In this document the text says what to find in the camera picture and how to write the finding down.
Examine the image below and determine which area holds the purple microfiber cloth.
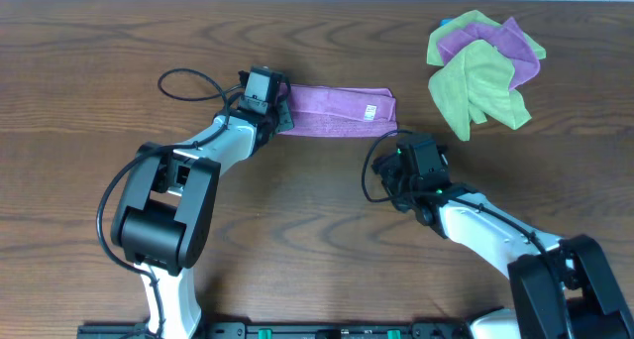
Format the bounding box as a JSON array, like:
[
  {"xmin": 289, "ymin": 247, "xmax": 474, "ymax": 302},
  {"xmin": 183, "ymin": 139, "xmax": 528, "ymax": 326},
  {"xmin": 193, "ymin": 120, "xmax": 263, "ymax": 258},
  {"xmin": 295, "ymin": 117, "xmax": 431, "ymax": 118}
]
[{"xmin": 283, "ymin": 84, "xmax": 397, "ymax": 138}]

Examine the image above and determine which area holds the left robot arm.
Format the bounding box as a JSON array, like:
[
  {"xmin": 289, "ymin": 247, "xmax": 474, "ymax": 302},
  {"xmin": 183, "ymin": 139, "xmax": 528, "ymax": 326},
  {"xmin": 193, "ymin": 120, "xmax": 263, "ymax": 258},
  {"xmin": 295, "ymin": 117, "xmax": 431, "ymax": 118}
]
[{"xmin": 95, "ymin": 68, "xmax": 294, "ymax": 338}]

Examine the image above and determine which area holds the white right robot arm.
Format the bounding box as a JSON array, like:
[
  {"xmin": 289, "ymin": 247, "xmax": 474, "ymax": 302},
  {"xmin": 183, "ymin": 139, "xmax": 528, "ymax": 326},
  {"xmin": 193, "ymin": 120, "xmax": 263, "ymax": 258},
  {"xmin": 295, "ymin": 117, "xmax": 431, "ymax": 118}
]
[{"xmin": 363, "ymin": 149, "xmax": 633, "ymax": 339}]

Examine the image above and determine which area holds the white cloth label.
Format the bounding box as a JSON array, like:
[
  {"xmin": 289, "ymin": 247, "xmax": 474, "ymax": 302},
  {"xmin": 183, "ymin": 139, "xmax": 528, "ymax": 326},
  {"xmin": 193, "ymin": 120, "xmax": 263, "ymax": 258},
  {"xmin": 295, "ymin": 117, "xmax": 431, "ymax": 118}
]
[{"xmin": 364, "ymin": 105, "xmax": 376, "ymax": 121}]

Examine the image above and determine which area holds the green cloth front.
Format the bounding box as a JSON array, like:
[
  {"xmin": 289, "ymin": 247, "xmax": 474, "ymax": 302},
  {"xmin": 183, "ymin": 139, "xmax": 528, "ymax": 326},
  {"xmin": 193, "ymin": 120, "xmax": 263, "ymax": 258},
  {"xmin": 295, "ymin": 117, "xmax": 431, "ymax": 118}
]
[{"xmin": 428, "ymin": 40, "xmax": 531, "ymax": 142}]

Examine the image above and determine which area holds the green cloth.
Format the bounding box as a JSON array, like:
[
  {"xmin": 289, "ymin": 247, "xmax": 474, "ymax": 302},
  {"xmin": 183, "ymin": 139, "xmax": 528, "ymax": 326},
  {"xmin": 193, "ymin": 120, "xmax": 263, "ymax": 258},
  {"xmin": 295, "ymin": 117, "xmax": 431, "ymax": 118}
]
[
  {"xmin": 428, "ymin": 40, "xmax": 531, "ymax": 142},
  {"xmin": 426, "ymin": 10, "xmax": 547, "ymax": 66}
]

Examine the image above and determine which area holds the blue cloth under pile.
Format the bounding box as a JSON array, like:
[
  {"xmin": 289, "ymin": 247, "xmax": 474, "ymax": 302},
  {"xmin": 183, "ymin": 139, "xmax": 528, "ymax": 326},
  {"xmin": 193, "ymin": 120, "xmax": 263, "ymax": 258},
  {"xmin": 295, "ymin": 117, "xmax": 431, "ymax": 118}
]
[{"xmin": 440, "ymin": 18, "xmax": 454, "ymax": 27}]

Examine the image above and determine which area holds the purple cloth in pile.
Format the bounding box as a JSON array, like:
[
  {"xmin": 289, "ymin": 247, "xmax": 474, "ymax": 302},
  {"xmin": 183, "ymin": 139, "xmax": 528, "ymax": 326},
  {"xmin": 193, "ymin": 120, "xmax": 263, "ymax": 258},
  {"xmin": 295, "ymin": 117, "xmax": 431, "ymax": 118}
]
[{"xmin": 436, "ymin": 18, "xmax": 545, "ymax": 89}]

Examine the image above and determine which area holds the green cloth back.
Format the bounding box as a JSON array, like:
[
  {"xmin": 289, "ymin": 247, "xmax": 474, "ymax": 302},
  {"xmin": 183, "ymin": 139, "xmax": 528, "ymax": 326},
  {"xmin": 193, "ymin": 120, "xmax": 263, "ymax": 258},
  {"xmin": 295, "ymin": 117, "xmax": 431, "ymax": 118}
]
[{"xmin": 426, "ymin": 10, "xmax": 547, "ymax": 66}]

